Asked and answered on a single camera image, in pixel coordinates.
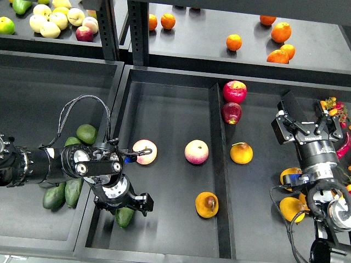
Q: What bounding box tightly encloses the dark red apple on shelf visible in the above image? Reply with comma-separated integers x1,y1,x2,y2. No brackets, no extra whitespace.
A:
75,26,94,42

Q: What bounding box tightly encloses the green pepper on shelf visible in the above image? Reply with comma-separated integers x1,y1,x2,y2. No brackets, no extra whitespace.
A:
12,0,32,15

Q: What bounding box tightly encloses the yellow pear upper right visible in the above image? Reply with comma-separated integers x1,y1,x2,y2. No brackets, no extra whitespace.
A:
280,167,303,192

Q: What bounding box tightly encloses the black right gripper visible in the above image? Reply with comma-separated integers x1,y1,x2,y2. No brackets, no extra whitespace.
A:
276,100,343,173

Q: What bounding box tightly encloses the green avocado top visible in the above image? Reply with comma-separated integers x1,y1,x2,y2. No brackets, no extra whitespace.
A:
76,124,98,145

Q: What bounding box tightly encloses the black shelf post left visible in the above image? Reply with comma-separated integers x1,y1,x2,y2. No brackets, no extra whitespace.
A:
97,0,120,61

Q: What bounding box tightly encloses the large orange on shelf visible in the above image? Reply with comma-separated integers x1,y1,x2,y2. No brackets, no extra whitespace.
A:
271,22,292,43

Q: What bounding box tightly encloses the pale yellow pear middle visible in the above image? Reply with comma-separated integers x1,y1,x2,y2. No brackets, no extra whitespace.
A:
49,12,68,31

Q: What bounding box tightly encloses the black shelf post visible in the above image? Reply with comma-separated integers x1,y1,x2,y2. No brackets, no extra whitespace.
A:
97,0,120,61
127,1,149,66

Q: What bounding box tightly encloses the orange shelf leftmost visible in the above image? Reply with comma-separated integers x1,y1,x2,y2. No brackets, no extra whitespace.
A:
149,14,158,31

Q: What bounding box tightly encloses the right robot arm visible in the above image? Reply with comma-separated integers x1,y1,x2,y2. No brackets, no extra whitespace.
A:
271,99,350,262

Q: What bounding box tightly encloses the pale yellow pear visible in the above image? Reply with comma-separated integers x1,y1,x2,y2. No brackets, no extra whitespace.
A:
29,14,47,33
49,12,68,31
39,21,61,38

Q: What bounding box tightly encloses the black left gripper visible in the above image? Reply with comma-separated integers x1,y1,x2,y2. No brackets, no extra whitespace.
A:
93,175,154,216

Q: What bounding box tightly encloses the pink peach on shelf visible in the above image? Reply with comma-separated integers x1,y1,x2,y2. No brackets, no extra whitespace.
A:
82,16,99,34

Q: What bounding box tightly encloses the black middle tray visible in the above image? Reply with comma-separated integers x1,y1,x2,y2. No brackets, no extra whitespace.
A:
75,66,350,262

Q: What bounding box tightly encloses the orange top right shelf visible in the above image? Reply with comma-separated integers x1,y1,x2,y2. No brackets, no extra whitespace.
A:
259,15,276,26

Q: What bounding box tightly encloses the black shelf post right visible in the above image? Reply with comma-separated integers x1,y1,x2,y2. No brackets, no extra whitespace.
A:
127,1,149,66

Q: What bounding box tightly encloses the yellow pear near divider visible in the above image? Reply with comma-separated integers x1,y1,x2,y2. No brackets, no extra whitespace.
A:
230,142,253,164

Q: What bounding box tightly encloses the pale yellow pear left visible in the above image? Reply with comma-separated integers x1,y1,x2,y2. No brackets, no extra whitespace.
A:
29,14,47,33

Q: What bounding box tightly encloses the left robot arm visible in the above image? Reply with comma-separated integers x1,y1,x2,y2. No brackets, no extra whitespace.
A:
1,107,154,216

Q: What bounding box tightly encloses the yellow pear with brown stem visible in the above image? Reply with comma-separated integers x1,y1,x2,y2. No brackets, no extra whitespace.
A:
195,192,219,219

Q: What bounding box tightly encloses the pink apple left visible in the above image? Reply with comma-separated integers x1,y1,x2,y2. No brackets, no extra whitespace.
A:
132,139,157,165

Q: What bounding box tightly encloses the orange behind front orange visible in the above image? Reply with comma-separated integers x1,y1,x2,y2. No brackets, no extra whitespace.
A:
280,44,296,60

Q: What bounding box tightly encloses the red chili pepper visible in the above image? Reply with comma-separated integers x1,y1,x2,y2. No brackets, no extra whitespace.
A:
336,132,350,159

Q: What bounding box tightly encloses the orange on shelf centre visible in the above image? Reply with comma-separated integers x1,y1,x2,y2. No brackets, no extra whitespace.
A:
226,34,242,52

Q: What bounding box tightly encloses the green avocado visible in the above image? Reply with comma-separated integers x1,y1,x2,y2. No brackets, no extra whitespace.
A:
65,178,83,208
115,207,134,228
65,136,82,146
76,124,98,145
42,182,66,210

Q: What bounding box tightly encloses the pale yellow apple right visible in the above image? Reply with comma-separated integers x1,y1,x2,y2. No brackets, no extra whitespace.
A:
67,8,85,27

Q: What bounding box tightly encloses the bright red apple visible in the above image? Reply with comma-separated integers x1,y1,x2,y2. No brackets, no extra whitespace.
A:
223,81,247,104

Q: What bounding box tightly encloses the black left tray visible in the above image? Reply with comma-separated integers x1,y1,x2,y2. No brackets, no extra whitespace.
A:
1,51,124,256

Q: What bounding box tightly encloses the orange front right shelf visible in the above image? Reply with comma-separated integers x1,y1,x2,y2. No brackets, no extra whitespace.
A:
267,49,289,64

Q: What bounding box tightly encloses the green apple on shelf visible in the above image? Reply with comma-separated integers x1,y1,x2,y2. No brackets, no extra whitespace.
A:
0,16,15,35

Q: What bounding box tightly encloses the yellow pear lower right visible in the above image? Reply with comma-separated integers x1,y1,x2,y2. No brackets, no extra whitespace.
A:
279,197,305,222

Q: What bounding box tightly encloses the black tray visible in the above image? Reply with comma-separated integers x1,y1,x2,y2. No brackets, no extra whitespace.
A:
1,51,124,256
75,66,350,262

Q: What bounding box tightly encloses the pale yellow pear front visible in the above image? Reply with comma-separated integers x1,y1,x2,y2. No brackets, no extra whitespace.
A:
39,21,61,38

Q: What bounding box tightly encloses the pink apple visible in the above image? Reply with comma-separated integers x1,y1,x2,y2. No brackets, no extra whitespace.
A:
184,140,209,164
132,139,157,165

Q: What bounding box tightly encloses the pink apple right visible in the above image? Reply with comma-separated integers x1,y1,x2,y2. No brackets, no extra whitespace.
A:
184,140,209,164

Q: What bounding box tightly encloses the orange shelf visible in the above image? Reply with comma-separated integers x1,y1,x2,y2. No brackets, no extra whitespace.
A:
259,15,276,26
267,49,289,64
149,14,158,31
161,13,176,30

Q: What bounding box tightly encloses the cherry tomato bunch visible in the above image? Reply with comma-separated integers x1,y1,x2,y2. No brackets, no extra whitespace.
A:
320,97,350,128

